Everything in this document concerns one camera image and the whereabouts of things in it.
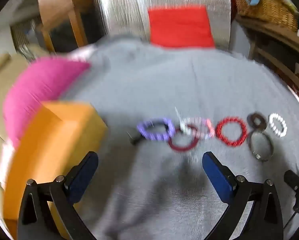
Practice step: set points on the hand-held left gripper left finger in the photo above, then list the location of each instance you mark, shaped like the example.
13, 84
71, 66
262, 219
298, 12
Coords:
84, 175

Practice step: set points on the dark metal bangle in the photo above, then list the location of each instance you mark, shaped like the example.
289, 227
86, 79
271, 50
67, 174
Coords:
260, 158

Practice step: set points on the wicker basket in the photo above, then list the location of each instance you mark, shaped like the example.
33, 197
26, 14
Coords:
264, 7

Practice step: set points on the grey blanket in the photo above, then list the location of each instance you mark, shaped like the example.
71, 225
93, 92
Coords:
164, 85

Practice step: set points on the dark red bangle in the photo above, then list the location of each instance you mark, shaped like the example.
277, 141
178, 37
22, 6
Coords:
180, 148

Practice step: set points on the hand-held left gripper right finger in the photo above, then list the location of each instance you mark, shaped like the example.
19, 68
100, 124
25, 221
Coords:
217, 175

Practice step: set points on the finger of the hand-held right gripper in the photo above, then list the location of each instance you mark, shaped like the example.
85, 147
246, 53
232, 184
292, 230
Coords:
293, 180

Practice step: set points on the orange cardboard box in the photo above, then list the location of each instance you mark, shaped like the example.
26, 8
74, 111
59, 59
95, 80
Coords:
52, 142

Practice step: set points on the red pillow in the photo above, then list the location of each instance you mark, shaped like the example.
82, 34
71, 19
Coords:
179, 27

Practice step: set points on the silver foil insulation sheet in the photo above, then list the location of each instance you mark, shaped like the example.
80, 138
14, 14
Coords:
119, 10

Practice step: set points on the brown scrunchie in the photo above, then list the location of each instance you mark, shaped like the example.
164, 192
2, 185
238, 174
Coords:
250, 120

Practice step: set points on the pink pillow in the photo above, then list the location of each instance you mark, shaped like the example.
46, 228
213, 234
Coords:
39, 85

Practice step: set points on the wooden shelf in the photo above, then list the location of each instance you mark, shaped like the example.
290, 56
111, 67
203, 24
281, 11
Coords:
277, 37

